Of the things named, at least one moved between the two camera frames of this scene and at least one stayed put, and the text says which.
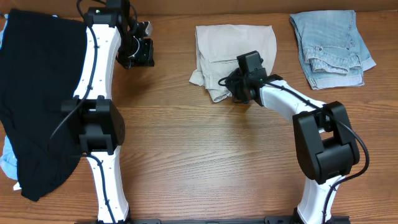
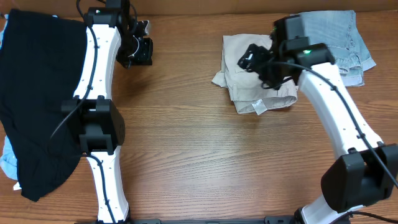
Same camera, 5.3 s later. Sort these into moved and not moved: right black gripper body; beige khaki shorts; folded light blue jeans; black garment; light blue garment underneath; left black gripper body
Moved: right black gripper body; beige khaki shorts
Not moved: black garment; left black gripper body; light blue garment underneath; folded light blue jeans
